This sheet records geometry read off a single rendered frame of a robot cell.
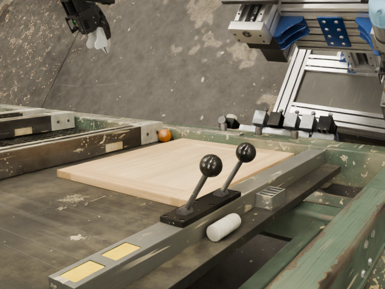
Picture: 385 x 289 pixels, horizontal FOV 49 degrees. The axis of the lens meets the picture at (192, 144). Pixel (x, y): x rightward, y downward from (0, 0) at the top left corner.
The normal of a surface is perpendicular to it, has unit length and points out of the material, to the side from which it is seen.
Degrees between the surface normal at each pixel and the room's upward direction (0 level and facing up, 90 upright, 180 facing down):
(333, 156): 31
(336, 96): 0
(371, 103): 0
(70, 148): 90
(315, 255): 59
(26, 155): 90
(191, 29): 0
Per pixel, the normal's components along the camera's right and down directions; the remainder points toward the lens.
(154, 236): 0.00, -0.98
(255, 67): -0.48, -0.37
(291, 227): -0.57, 0.16
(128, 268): 0.82, 0.12
